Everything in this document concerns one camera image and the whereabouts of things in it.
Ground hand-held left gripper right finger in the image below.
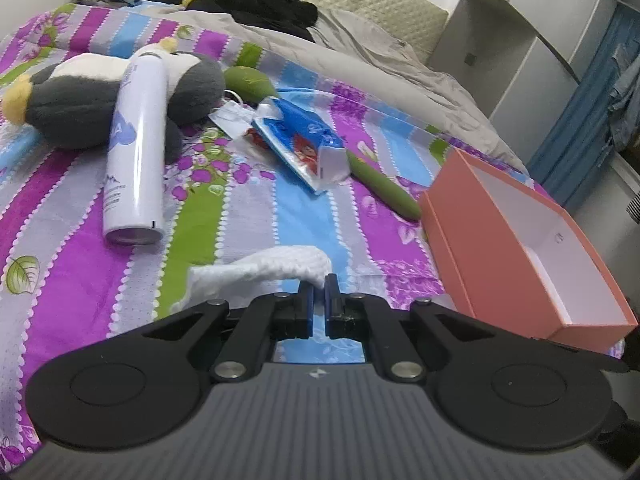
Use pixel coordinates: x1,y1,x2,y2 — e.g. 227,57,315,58
324,273,501,384

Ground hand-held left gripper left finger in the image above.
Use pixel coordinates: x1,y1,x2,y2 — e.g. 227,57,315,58
142,280,317,384

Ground white knit cloth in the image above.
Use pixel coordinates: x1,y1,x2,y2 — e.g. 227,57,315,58
172,244,333,313

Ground orange cardboard box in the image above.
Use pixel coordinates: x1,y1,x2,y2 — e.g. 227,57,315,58
417,147,638,353

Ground light blue face mask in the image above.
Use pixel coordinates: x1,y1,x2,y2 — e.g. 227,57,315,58
209,90,261,138

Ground striped floral bed sheet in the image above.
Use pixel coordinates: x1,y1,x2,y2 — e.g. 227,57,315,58
0,2,626,466

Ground blue snack packet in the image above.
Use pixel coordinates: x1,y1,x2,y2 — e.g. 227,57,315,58
251,97,351,196

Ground white spray can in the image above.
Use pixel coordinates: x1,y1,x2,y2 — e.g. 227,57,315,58
102,55,170,247

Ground grey duvet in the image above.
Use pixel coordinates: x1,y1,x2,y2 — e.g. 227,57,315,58
150,7,531,176

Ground long green plush toy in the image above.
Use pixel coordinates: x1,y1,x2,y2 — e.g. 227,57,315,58
222,66,423,221

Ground white grey wardrobe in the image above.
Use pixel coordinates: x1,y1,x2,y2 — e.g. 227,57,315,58
425,0,626,206

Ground blue curtain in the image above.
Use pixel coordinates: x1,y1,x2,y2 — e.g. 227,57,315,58
527,2,640,211

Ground cream quilted headboard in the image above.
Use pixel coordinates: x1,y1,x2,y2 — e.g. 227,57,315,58
167,0,449,66

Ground black clothing pile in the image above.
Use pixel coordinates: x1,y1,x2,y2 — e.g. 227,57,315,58
187,0,320,43

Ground grey white penguin plush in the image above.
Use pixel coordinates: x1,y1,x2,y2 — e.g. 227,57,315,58
0,37,227,163

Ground hanging denim garment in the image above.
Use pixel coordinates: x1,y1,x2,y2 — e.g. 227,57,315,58
607,42,640,153

